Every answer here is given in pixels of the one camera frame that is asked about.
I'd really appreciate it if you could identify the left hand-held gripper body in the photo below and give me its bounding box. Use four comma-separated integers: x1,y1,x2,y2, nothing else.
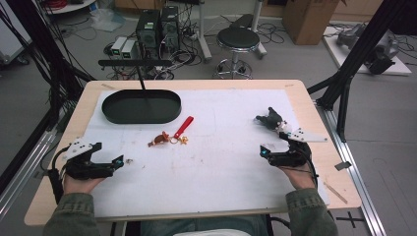
61,137,116,181

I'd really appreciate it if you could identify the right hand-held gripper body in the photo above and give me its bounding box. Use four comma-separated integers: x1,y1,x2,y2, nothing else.
268,127,328,168

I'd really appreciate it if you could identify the dark grey plush toy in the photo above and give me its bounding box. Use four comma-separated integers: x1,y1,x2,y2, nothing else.
255,106,293,133

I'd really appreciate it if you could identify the black oval tray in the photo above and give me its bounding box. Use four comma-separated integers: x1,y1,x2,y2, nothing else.
101,88,183,125

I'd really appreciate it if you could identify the red strap keychain brown figure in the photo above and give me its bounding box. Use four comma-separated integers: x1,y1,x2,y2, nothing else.
147,115,195,148

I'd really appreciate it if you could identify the person's left hand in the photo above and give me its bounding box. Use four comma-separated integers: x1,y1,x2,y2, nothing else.
62,172,106,196

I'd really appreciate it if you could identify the person's right hand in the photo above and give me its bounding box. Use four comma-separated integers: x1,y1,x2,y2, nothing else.
277,162,318,191

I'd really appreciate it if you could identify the white table mat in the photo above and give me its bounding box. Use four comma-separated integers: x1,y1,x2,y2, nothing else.
82,88,330,218

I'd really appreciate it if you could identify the grey tape piece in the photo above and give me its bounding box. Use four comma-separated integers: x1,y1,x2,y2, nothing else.
333,160,352,172

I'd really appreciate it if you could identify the thin wooden stick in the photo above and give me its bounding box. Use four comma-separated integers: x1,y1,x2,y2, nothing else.
323,181,349,205

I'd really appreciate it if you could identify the black stand with crossbar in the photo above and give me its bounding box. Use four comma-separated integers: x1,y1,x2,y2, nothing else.
97,58,174,99

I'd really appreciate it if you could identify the small white box device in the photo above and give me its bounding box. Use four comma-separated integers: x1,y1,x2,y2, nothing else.
110,35,128,57
120,38,138,60

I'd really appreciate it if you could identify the black round stool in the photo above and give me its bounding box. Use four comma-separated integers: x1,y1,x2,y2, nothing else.
213,27,262,81

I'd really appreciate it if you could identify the white metal desk leg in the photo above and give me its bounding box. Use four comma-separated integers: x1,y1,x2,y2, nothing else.
197,0,213,64
250,0,268,61

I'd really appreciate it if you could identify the brown cardboard box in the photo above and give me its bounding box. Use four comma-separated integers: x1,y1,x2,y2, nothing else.
281,0,348,46

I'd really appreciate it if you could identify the black computer tower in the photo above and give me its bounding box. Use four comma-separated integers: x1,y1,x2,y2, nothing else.
135,9,162,61
159,5,182,53

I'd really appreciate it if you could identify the grey robot device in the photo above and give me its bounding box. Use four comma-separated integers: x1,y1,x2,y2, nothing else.
335,23,400,76

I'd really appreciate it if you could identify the clear plastic bag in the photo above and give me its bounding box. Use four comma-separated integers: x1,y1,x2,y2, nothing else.
89,8,127,33

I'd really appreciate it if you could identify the white floor board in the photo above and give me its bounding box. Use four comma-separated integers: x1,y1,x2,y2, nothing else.
322,26,413,77

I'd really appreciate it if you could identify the white round table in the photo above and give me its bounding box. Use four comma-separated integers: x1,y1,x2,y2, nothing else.
44,0,98,16

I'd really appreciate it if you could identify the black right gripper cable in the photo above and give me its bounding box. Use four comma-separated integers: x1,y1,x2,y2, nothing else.
278,144,320,190

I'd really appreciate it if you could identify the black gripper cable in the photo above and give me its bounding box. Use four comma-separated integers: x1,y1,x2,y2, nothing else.
47,146,72,205
278,144,320,190

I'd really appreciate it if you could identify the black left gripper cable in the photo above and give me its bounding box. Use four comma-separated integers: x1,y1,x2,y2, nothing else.
47,146,72,205

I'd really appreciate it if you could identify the aluminium rail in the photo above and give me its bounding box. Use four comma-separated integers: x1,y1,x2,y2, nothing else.
315,100,388,236
0,129,59,219

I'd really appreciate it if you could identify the black metal frame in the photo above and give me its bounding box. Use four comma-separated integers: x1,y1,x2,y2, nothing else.
0,0,97,195
307,0,417,144

